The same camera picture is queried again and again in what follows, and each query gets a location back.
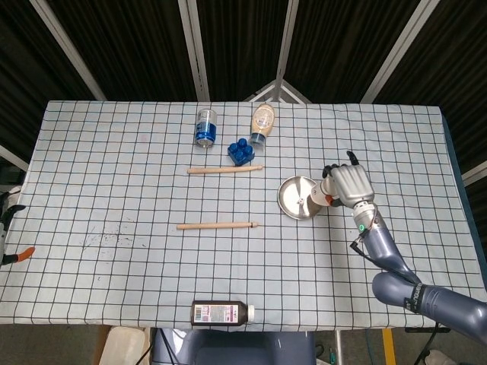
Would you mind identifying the white metal frame post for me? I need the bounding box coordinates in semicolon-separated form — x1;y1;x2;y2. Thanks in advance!
177;0;211;102
29;0;107;102
274;0;301;84
360;0;433;103

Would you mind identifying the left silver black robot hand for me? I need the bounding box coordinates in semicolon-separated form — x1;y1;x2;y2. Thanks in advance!
0;192;37;267

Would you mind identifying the round stainless steel plate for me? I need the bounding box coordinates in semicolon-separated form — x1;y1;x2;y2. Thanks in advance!
277;176;325;221

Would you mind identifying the blue plastic building block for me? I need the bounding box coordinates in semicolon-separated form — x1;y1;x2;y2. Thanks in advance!
227;138;255;167

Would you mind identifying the grey-blue robot torso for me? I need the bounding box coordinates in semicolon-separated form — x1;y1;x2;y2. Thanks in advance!
151;328;317;365

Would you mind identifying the white plastic container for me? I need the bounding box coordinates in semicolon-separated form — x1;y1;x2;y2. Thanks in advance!
100;325;152;365

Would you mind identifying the white metal frame beam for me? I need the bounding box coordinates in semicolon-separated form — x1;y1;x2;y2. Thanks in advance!
0;143;30;173
461;160;487;188

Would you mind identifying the white triangular metal frame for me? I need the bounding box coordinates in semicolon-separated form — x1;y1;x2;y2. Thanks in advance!
244;78;312;103

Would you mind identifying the plain wooden drumstick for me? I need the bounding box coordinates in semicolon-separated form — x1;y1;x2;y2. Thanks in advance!
186;163;264;176

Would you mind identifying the white paper cup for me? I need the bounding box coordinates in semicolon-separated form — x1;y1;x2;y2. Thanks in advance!
307;176;340;208

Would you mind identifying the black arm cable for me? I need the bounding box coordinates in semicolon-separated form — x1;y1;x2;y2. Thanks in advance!
349;212;419;286

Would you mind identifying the blue silver drink can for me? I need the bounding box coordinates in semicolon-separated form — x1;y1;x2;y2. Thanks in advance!
193;108;218;149

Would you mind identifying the wooden drumstick with black ring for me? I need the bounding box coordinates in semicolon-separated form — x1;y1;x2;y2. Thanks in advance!
176;221;259;231

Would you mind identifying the brown medicine bottle white cap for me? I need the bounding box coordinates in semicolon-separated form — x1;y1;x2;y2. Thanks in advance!
189;299;256;326

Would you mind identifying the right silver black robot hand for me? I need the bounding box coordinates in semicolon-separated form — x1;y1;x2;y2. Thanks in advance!
322;151;376;208

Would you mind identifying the light blue grid tablecloth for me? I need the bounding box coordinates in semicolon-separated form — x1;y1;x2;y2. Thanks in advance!
0;100;469;330

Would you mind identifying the beige sauce squeeze bottle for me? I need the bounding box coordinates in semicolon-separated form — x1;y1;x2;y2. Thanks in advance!
249;102;277;147

